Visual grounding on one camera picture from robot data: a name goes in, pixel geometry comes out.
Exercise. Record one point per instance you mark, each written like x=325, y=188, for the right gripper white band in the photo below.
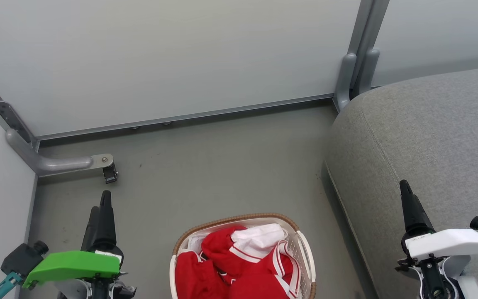
x=450, y=243

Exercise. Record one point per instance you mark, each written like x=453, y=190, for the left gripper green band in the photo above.
x=73, y=265

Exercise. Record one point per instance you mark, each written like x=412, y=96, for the red shorts white side stripe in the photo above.
x=197, y=276

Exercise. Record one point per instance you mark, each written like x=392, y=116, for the red white striped shirt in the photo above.
x=259, y=265

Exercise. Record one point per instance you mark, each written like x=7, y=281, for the grey fabric sofa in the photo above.
x=430, y=133

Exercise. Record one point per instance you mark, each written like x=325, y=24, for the black caster wheel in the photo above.
x=110, y=174

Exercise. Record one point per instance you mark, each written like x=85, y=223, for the grey partition foot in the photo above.
x=52, y=164

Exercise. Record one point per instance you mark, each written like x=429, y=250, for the white basket liner cloth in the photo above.
x=195, y=243

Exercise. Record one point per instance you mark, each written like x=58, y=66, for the white laundry basket brown rim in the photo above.
x=305, y=253

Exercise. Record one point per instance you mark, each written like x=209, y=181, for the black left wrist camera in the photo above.
x=21, y=258

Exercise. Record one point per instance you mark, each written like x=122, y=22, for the grey partition foot bracket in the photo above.
x=347, y=79

